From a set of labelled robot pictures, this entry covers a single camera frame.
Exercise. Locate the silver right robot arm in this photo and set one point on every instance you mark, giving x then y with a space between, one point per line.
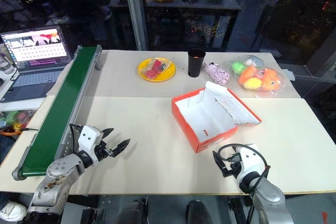
267 197

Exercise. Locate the black cup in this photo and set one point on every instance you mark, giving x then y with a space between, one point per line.
195 65

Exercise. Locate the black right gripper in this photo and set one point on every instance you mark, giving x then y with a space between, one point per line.
235 169

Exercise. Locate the yellow plate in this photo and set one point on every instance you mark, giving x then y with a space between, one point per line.
168 73

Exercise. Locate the bag of colourful toys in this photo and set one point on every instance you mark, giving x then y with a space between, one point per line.
15 119

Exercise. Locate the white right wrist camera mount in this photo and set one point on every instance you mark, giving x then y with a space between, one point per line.
249 163

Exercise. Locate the dark rounded shape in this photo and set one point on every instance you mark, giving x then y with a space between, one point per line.
199 212
132 212

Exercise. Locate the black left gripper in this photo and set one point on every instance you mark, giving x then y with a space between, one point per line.
101 151

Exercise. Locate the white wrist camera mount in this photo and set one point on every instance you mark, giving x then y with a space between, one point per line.
249 163
88 140

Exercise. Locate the bagged red toy pieces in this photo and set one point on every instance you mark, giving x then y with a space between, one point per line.
155 68

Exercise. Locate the grey metal window pillar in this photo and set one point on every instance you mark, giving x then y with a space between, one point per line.
134 11

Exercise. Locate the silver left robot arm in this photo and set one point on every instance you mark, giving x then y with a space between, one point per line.
59 172

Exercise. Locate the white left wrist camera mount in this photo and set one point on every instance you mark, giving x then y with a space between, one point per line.
88 140

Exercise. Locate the pink plush toy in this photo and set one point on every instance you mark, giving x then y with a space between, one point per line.
218 74

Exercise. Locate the clear bag of plush toys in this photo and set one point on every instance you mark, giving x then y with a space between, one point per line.
262 77

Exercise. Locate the open grey laptop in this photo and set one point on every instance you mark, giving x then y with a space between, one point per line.
34 77

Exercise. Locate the orange shoe box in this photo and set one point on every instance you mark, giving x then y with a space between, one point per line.
210 115

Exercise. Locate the green conveyor belt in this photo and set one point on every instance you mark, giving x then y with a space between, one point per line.
61 106

